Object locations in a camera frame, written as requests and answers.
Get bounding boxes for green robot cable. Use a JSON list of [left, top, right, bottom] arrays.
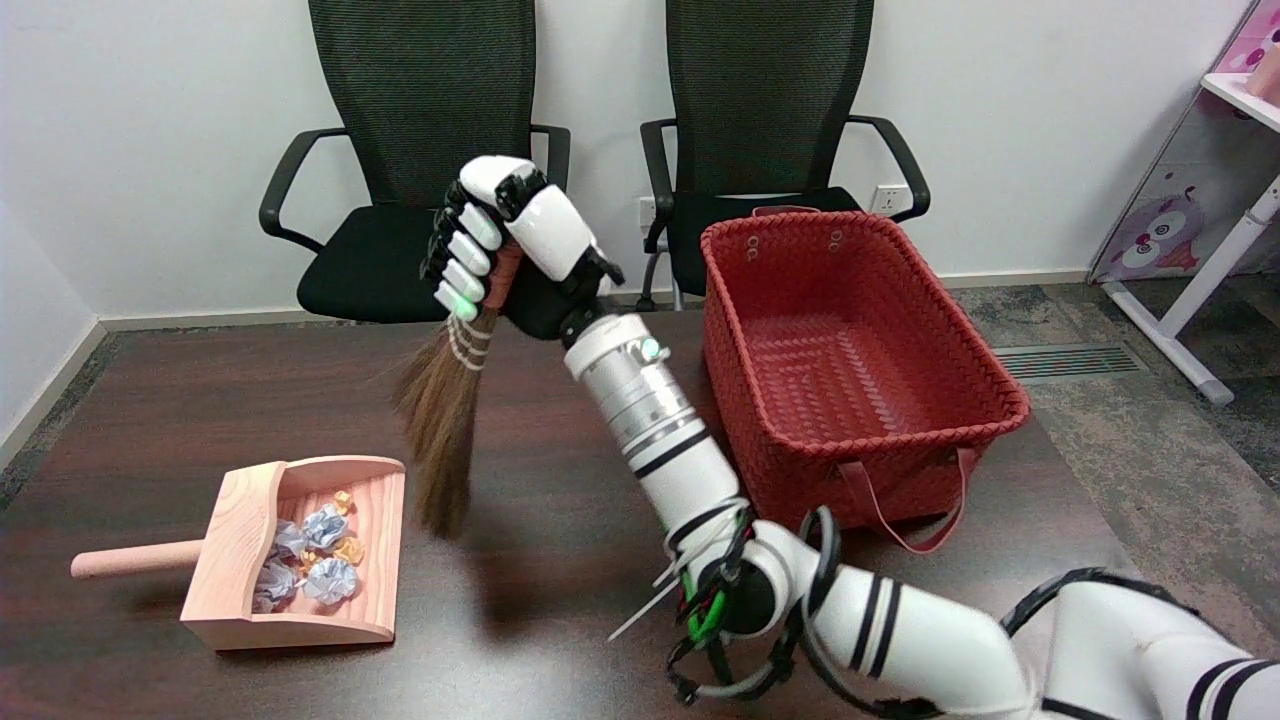
[[683, 570, 729, 641]]

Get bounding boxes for red woven basket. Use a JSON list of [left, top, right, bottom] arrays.
[[700, 207, 1031, 554]]

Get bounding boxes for white pink children's desk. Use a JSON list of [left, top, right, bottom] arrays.
[[1088, 0, 1280, 406]]

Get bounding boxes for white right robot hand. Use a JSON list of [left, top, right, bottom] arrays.
[[420, 155, 626, 341]]

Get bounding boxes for wooden dustpan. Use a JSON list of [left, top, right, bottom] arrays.
[[70, 456, 407, 652]]

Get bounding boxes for brown straw hand broom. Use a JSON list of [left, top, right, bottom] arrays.
[[393, 245, 523, 541]]

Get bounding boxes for black robot cable loom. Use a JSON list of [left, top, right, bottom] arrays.
[[665, 505, 1201, 720]]

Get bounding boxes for black mesh office chair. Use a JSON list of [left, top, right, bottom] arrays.
[[259, 0, 581, 324], [640, 0, 931, 311]]

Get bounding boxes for metal floor vent grille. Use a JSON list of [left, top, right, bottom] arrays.
[[995, 343, 1149, 383]]

